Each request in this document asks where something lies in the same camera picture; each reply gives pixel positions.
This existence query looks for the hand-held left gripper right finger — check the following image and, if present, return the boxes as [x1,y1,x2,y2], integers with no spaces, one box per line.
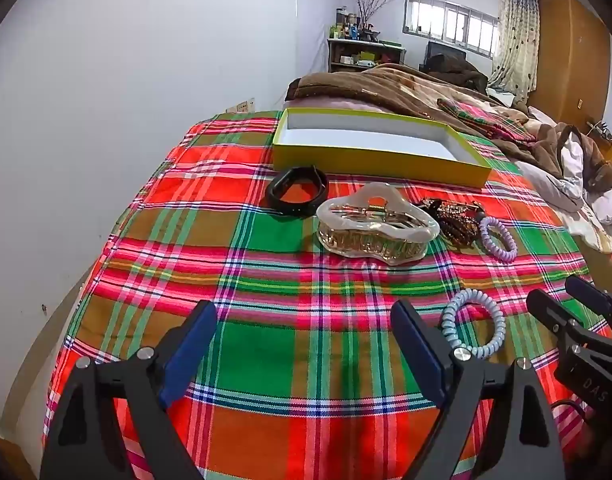
[390,300,567,480]

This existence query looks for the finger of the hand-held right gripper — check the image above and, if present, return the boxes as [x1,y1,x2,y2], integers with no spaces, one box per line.
[527,288,612,408]
[565,275,612,333]

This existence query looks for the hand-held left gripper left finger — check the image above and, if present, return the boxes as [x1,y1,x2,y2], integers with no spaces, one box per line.
[40,300,219,480]

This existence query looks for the blue spiral hair tie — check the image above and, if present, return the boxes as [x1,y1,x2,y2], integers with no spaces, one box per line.
[440,288,507,360]

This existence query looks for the purple spiral hair tie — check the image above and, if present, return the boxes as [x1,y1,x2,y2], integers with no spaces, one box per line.
[478,216,518,264]

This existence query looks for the clear gold hair claw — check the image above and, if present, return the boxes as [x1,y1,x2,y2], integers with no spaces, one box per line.
[316,182,441,266]

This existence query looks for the brown rhinestone hair clip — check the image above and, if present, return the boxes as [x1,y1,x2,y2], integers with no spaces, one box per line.
[416,199,487,250]

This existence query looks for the black wristband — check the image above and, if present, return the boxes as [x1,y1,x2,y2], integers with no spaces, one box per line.
[265,165,330,219]

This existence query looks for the yellow-green cardboard box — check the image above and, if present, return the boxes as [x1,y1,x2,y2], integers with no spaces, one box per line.
[272,107,493,190]

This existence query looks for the white crumpled clothing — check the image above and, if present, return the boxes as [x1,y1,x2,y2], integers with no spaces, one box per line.
[516,105,612,256]

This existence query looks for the plaid bed sheet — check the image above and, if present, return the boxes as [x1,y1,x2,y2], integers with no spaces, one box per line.
[43,110,612,480]

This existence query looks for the folded plaid cloth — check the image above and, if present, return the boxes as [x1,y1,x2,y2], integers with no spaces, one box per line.
[437,97,537,148]

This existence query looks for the wooden wardrobe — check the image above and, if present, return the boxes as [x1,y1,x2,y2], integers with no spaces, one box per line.
[528,0,612,133]

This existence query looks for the dark jacket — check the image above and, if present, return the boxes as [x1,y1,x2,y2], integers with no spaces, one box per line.
[418,52,489,93]

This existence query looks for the pink quilt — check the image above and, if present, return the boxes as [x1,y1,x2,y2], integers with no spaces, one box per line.
[286,97,387,113]

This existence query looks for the brown plush blanket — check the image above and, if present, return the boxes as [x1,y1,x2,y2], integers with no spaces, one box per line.
[285,62,612,196]

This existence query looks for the patterned curtain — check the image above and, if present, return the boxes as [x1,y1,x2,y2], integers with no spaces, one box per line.
[487,0,541,93]

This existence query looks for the black monitor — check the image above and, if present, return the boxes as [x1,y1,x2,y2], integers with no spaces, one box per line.
[426,41,467,63]

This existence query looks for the barred window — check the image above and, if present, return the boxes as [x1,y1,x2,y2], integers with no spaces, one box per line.
[403,0,502,58]

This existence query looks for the wooden shelf unit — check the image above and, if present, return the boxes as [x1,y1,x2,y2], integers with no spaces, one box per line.
[327,37,407,73]

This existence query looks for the group of bottles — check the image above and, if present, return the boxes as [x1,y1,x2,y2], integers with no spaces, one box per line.
[333,7,382,41]

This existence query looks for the dried flower branches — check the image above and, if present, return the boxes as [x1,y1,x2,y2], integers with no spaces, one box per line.
[351,0,402,31]

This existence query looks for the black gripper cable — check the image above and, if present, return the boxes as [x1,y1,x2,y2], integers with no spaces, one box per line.
[552,400,589,418]

